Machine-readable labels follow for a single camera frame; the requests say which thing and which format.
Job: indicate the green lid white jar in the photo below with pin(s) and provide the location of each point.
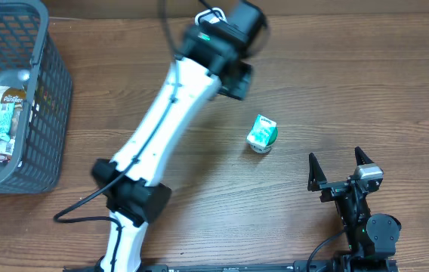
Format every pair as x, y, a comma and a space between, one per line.
259, 142

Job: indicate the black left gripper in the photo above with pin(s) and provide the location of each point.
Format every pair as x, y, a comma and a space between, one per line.
242, 91

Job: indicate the grey plastic mesh basket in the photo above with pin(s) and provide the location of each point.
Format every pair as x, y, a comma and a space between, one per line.
40, 130

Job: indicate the teal Kleenex tissue pack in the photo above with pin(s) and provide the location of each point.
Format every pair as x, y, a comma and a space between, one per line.
263, 122

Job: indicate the white barcode scanner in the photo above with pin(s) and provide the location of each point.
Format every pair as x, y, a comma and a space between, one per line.
212, 16

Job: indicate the yellow dish soap bottle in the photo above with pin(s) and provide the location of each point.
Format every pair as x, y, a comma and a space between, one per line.
15, 78

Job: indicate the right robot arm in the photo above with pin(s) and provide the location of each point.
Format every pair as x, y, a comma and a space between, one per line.
371, 237

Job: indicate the brown Pantene sachet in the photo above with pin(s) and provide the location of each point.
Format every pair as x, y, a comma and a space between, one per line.
10, 95

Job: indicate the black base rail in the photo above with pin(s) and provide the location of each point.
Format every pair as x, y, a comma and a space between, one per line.
296, 266

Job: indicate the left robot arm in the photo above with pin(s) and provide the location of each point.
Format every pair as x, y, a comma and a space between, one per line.
210, 61

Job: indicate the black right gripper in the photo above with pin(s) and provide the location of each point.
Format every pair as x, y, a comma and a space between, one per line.
340, 186

